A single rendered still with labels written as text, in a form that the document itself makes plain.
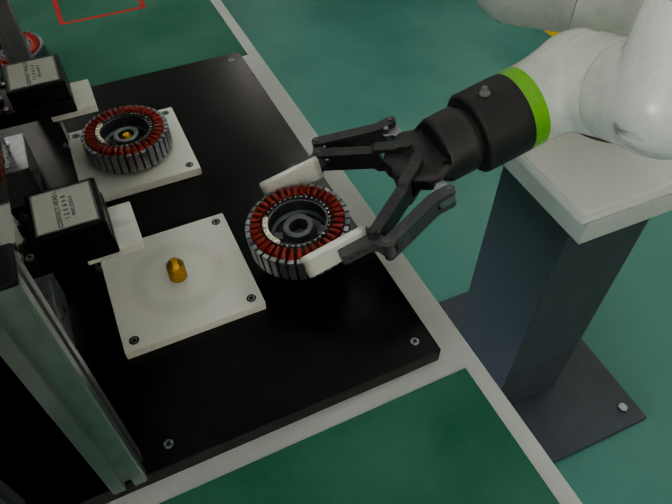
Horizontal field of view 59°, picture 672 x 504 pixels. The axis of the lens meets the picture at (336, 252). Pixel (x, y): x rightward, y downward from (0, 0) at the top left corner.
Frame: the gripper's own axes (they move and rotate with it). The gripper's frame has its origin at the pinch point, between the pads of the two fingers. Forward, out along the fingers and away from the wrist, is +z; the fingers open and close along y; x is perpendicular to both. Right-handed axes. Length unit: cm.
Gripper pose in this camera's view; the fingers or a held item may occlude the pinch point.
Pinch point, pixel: (299, 220)
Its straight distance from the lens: 62.4
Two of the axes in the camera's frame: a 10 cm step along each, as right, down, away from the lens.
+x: -2.0, -5.7, -8.0
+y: -4.2, -6.8, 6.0
